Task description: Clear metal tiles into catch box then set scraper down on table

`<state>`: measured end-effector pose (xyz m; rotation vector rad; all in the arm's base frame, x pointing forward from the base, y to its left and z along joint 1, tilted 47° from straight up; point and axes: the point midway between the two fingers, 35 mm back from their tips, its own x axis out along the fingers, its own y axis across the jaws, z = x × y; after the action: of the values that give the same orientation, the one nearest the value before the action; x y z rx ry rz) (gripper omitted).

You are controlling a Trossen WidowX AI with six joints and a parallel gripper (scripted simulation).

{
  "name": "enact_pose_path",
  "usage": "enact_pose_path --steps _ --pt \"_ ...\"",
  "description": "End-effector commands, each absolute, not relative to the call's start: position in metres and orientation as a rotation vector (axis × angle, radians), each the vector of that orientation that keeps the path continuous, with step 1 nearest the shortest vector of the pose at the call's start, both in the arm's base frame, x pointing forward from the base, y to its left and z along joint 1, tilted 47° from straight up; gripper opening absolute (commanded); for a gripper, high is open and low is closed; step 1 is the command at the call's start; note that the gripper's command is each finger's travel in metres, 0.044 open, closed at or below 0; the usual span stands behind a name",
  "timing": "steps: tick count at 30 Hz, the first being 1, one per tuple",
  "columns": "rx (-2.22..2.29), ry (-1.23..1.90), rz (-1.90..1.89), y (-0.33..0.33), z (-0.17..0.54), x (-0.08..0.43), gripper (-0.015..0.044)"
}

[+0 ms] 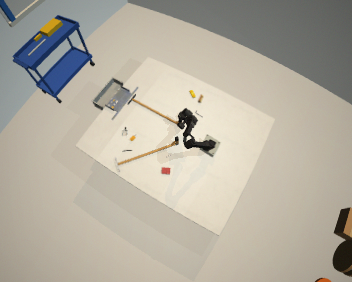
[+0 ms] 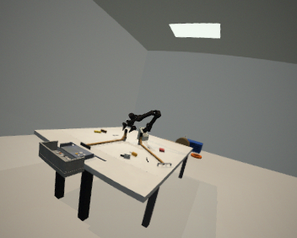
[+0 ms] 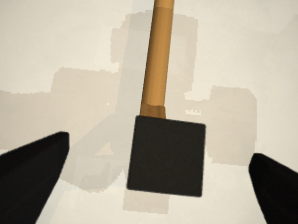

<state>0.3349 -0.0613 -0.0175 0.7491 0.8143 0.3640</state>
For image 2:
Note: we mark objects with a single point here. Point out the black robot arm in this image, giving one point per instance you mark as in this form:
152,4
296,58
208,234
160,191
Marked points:
139,118

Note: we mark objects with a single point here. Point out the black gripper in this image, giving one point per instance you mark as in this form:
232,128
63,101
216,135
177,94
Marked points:
131,126

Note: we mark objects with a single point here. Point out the tan wooden pole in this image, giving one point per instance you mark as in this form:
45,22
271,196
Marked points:
109,141

